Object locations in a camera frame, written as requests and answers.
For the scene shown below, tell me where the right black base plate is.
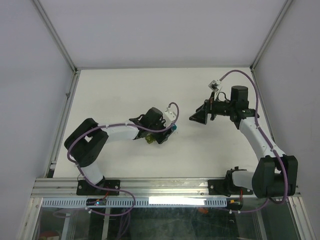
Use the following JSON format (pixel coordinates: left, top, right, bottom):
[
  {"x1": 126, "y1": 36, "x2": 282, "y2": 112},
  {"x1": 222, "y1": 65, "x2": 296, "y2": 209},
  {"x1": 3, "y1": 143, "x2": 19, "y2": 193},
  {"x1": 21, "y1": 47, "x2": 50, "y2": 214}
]
[{"x1": 207, "y1": 178, "x2": 254, "y2": 197}]

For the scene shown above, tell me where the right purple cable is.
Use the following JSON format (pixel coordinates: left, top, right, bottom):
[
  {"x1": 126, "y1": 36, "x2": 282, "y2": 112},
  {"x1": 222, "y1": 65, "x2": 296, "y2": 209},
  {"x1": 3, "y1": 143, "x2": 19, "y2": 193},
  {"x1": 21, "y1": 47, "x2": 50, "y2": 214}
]
[{"x1": 219, "y1": 69, "x2": 291, "y2": 215}]

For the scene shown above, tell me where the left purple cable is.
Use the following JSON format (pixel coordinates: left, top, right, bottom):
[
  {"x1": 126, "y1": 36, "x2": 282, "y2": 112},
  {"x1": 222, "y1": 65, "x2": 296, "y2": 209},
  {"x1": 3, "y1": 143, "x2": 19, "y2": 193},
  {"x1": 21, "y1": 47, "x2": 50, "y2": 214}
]
[{"x1": 66, "y1": 102, "x2": 180, "y2": 223}]

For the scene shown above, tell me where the green pill box THUR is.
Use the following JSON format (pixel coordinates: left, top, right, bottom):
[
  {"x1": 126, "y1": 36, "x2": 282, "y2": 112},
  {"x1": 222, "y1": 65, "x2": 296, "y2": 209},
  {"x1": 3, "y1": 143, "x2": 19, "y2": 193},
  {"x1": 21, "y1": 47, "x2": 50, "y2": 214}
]
[{"x1": 145, "y1": 134, "x2": 156, "y2": 144}]

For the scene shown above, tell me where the aluminium mounting rail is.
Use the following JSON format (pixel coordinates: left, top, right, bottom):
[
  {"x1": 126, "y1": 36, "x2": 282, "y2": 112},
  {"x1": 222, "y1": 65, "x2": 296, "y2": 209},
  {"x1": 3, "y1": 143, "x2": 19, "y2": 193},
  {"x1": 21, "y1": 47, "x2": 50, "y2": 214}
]
[{"x1": 31, "y1": 177, "x2": 225, "y2": 198}]

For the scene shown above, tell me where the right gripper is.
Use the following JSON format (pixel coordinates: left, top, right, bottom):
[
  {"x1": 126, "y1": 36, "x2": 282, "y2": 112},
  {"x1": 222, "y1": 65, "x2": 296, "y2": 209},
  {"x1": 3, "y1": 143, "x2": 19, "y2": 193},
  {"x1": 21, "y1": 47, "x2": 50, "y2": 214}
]
[{"x1": 188, "y1": 91, "x2": 235, "y2": 125}]

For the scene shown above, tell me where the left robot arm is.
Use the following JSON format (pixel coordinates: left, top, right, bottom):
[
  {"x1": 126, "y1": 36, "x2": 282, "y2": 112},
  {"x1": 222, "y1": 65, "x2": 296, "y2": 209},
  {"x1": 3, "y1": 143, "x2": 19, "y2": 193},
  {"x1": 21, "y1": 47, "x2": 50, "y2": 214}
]
[{"x1": 64, "y1": 107, "x2": 177, "y2": 195}]

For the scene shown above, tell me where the purple cable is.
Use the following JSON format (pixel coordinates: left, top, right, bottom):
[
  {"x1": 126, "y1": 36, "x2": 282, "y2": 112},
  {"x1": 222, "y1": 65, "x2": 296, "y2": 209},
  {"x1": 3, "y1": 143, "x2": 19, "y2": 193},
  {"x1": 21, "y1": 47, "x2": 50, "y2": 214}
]
[
  {"x1": 219, "y1": 69, "x2": 291, "y2": 215},
  {"x1": 66, "y1": 102, "x2": 180, "y2": 223}
]

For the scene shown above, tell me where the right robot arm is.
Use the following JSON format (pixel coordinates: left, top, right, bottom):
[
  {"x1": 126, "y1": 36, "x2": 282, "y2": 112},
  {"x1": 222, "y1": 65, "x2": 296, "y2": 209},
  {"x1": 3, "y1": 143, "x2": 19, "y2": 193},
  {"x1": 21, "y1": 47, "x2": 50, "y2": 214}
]
[{"x1": 189, "y1": 85, "x2": 298, "y2": 199}]

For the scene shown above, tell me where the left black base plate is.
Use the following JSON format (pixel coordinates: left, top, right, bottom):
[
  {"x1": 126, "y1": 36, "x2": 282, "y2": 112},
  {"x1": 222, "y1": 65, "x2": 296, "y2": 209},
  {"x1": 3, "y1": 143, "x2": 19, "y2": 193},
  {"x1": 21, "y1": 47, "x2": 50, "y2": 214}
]
[{"x1": 76, "y1": 179, "x2": 121, "y2": 196}]

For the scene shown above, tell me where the grey slotted cable duct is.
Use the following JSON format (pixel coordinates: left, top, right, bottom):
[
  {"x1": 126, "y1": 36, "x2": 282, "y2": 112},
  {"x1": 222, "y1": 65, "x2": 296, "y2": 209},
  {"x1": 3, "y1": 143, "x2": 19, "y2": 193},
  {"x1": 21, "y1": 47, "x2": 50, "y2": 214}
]
[{"x1": 42, "y1": 196, "x2": 227, "y2": 209}]

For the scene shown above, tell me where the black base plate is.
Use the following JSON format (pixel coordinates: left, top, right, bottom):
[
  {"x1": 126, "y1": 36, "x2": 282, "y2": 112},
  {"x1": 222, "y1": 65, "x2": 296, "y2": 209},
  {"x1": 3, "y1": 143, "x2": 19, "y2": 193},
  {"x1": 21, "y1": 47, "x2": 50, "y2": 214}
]
[
  {"x1": 76, "y1": 179, "x2": 121, "y2": 196},
  {"x1": 207, "y1": 178, "x2": 254, "y2": 197}
]

